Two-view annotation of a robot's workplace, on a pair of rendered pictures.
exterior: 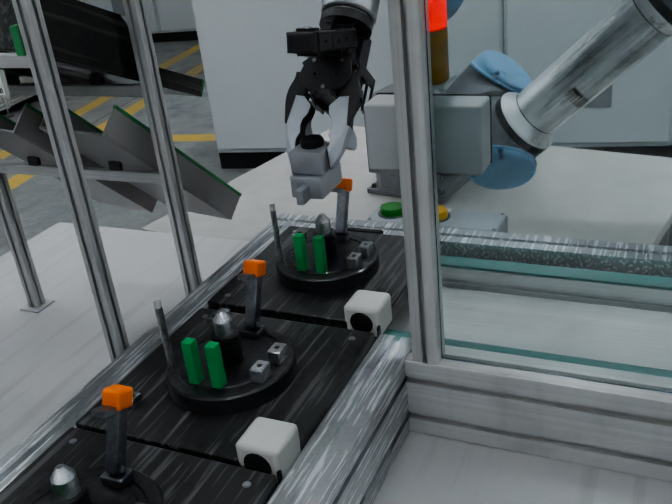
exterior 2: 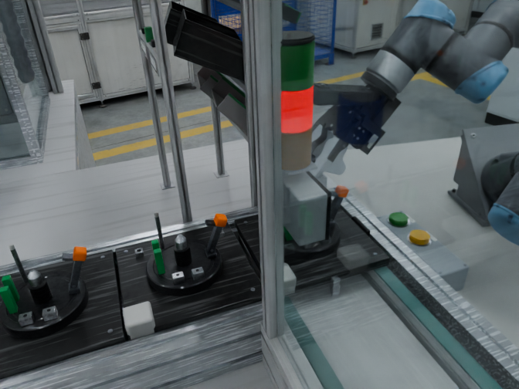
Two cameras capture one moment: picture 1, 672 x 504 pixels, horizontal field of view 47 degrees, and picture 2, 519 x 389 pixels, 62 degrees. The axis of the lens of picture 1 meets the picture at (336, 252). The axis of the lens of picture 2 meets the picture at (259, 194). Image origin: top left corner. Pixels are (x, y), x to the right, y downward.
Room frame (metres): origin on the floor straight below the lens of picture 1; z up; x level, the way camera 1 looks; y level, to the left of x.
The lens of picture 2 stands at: (0.35, -0.42, 1.52)
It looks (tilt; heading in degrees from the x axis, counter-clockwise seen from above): 32 degrees down; 44
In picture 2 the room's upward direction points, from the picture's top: 2 degrees counter-clockwise
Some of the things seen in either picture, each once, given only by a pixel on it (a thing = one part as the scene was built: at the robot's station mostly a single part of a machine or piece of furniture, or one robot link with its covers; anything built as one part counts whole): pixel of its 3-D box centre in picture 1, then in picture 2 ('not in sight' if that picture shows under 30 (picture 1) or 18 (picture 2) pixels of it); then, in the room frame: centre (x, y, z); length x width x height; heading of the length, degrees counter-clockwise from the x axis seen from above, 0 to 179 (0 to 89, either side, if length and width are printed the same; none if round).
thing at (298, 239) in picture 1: (300, 252); not in sight; (0.90, 0.05, 1.01); 0.01 x 0.01 x 0.05; 63
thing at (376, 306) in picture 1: (368, 313); not in sight; (0.80, -0.03, 0.97); 0.05 x 0.05 x 0.04; 63
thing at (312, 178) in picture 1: (311, 166); not in sight; (0.92, 0.02, 1.12); 0.08 x 0.04 x 0.07; 153
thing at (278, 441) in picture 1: (226, 342); (181, 252); (0.70, 0.13, 1.01); 0.24 x 0.24 x 0.13; 63
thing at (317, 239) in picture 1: (320, 254); not in sight; (0.89, 0.02, 1.01); 0.01 x 0.01 x 0.05; 63
